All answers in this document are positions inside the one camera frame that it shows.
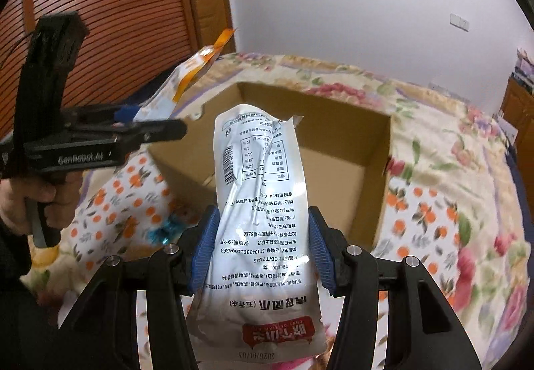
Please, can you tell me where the person's left hand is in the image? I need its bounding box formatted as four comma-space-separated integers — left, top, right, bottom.
0, 173, 85, 235

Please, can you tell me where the orange fruit print bedsheet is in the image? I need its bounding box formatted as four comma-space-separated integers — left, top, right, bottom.
21, 149, 466, 370

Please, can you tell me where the floral blanket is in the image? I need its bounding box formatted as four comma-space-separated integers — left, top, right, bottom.
184, 53, 531, 370

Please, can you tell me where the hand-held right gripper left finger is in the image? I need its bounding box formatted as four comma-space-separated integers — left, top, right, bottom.
58, 207, 220, 370

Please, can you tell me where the pink snack packet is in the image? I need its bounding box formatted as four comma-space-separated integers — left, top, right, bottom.
267, 355, 330, 370

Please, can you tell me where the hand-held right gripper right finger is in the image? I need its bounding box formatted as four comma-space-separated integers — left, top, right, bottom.
308, 206, 483, 370

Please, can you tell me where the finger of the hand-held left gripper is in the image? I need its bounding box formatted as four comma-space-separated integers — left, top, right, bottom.
62, 104, 140, 124
107, 119, 188, 145

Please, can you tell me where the teal snack packet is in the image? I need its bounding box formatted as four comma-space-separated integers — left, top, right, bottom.
148, 211, 202, 246

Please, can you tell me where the white paper sheet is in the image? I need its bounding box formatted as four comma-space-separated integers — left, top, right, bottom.
496, 115, 519, 146

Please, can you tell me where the silver snack packet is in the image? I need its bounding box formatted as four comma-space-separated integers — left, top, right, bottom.
185, 103, 328, 363

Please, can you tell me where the clutter pile on cabinet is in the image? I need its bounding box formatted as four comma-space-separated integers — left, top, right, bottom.
512, 46, 534, 94

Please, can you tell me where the wooden cabinet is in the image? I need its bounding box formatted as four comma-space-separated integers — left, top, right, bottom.
498, 75, 534, 162

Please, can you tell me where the cardboard box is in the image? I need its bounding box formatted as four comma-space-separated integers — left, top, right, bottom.
148, 82, 395, 254

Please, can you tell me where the orange and white snack packet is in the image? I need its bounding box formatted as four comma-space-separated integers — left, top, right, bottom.
134, 28, 238, 121

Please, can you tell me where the person's left forearm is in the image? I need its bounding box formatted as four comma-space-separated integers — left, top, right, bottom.
0, 220, 84, 370

